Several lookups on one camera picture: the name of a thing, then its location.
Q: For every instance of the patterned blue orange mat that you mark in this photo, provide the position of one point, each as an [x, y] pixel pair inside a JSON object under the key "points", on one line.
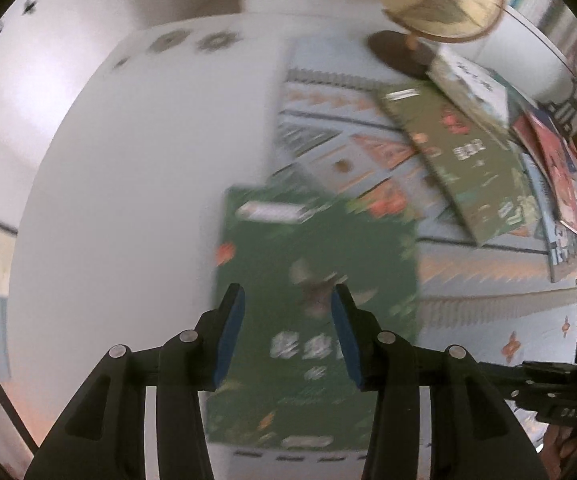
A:
{"points": [[468, 270]]}

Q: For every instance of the pale blue illustrated book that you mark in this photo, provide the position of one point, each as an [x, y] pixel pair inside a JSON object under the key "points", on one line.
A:
{"points": [[463, 85]]}

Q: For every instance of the red illustrated book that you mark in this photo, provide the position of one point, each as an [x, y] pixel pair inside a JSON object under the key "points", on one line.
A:
{"points": [[553, 170]]}

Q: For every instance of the dark green flowered book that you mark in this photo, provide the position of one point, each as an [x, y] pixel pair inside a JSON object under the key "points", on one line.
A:
{"points": [[288, 250]]}

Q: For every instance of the green leafy cover book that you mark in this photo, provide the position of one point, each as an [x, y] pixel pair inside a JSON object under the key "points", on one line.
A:
{"points": [[468, 170]]}

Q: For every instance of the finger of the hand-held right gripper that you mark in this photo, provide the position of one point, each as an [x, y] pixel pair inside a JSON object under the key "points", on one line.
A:
{"points": [[505, 380]]}

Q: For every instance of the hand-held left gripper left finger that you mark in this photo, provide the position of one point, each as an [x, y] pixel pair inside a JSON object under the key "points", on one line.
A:
{"points": [[228, 340]]}

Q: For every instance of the navy blue book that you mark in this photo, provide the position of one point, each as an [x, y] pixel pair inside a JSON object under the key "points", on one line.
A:
{"points": [[565, 255]]}

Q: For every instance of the person's right hand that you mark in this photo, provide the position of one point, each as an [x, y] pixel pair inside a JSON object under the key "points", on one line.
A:
{"points": [[563, 447]]}

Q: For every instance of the black star wall sticker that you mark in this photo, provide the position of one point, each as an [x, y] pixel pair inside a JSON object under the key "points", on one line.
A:
{"points": [[31, 6]]}

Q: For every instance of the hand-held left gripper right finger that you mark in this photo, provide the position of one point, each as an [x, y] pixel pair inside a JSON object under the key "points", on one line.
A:
{"points": [[346, 345]]}

